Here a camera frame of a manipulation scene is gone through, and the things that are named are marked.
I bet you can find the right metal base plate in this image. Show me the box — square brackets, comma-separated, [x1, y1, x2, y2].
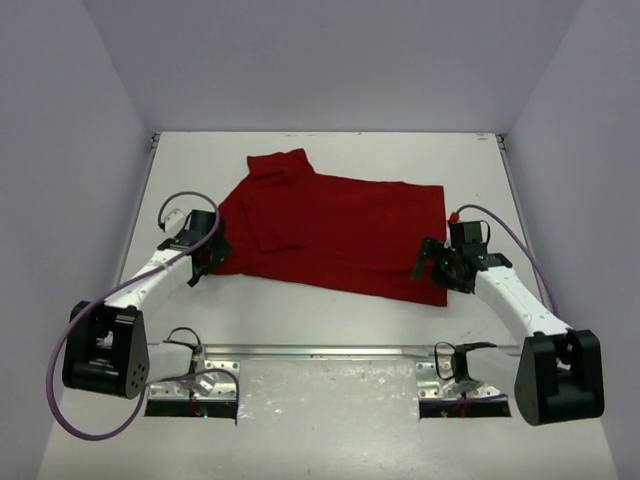
[415, 357, 504, 401]

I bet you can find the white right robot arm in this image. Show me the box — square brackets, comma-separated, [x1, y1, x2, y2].
[412, 221, 605, 426]

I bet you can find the red t shirt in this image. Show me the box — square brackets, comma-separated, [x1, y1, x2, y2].
[213, 149, 448, 307]

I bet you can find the metal base plate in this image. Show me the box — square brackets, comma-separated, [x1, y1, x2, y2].
[415, 357, 504, 401]
[148, 359, 241, 402]

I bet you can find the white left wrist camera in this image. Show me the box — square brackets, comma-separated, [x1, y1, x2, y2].
[159, 208, 187, 237]

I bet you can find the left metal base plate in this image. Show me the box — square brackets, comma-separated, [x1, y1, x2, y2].
[148, 359, 241, 402]

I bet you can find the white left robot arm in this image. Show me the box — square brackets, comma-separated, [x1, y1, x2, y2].
[62, 210, 232, 399]

